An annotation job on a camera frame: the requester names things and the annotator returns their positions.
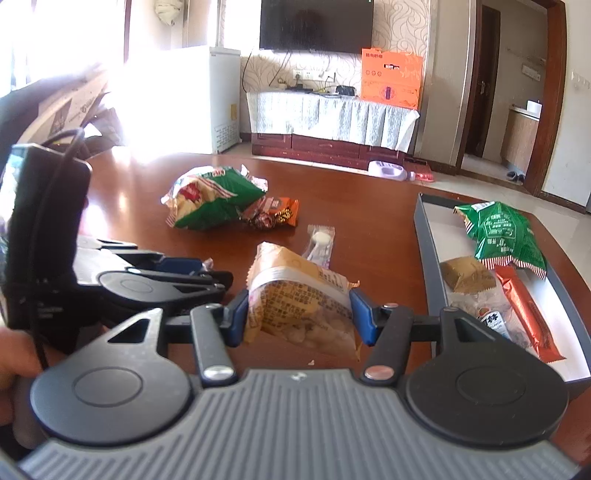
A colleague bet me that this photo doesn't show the cabinet with white cloth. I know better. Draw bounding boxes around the cabinet with white cloth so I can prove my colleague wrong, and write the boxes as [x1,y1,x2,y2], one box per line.
[246,90,421,152]

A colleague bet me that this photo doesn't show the tan peanut packet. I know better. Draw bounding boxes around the tan peanut packet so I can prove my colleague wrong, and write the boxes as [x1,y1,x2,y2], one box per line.
[243,241,362,361]

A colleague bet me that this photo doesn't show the dark chair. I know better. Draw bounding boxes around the dark chair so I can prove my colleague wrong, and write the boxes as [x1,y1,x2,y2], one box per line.
[83,92,125,155]

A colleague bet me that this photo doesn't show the black wall television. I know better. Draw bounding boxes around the black wall television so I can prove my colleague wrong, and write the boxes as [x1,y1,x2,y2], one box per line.
[259,0,375,54]

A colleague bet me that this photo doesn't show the black cable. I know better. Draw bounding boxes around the black cable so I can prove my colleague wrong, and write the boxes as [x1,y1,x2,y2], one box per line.
[28,128,86,371]

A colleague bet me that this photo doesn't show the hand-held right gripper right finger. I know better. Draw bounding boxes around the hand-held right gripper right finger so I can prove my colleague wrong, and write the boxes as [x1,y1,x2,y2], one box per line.
[348,287,513,385]

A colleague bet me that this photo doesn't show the white purple bottle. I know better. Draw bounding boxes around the white purple bottle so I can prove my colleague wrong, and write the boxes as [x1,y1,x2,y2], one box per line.
[368,160,414,182]

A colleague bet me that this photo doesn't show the white chest freezer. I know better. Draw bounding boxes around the white chest freezer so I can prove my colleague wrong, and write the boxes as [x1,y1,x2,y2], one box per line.
[152,46,242,155]

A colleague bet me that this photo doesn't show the orange gift box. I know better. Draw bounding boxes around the orange gift box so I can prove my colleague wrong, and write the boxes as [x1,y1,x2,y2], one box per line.
[360,47,424,110]

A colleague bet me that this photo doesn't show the clear candy spoon packet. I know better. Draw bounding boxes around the clear candy spoon packet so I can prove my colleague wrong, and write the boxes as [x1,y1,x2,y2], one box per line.
[302,224,336,268]

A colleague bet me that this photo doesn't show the wooden kitchen cabinet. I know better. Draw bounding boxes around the wooden kitchen cabinet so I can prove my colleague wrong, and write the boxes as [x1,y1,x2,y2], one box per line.
[501,107,540,171]

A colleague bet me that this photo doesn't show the flattened cardboard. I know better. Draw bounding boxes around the flattened cardboard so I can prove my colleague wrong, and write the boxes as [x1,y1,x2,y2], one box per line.
[21,62,109,146]

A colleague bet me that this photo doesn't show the white wall sockets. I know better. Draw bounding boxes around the white wall sockets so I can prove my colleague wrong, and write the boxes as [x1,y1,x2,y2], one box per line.
[292,69,335,83]

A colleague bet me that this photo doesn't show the person's left hand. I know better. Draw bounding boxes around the person's left hand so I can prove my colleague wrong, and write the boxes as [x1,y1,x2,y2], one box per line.
[0,330,44,388]

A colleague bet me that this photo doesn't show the knotted cream curtain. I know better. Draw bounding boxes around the knotted cream curtain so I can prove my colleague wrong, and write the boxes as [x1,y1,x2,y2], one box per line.
[154,0,178,26]

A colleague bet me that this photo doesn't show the orange candy packet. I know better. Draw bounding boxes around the orange candy packet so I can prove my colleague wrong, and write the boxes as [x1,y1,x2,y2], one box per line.
[240,196,300,230]

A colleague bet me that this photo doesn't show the green snack bag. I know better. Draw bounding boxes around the green snack bag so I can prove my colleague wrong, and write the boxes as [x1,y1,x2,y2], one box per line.
[453,202,548,280]

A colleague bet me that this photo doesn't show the grey cardboard box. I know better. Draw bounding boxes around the grey cardboard box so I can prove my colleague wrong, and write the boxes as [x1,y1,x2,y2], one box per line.
[413,193,591,400]

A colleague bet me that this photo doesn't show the green cracker bag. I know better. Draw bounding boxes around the green cracker bag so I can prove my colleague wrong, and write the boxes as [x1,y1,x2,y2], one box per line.
[161,166,269,230]

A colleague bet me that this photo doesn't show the dark wooden door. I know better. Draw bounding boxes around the dark wooden door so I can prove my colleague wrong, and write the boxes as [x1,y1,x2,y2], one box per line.
[464,4,502,155]

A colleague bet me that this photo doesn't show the small brown packet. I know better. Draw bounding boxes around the small brown packet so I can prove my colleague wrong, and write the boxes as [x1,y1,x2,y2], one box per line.
[440,257,497,294]

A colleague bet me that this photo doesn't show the dark wooden television cabinet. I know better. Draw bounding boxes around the dark wooden television cabinet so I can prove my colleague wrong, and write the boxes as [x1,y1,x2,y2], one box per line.
[252,131,416,165]

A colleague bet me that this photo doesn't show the orange-red bar packet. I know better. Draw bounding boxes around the orange-red bar packet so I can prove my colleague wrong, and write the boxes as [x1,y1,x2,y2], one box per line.
[494,265,566,363]

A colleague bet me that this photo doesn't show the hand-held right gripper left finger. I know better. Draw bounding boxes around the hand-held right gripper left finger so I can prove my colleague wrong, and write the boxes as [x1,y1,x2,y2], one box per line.
[107,290,250,387]

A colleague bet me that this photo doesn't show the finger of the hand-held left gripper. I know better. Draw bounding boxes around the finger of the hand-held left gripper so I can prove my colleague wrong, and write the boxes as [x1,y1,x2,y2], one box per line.
[78,235,213,278]
[97,271,234,304]

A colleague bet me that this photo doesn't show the clear seed packet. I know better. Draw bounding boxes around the clear seed packet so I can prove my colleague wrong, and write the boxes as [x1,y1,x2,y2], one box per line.
[450,291,536,356]

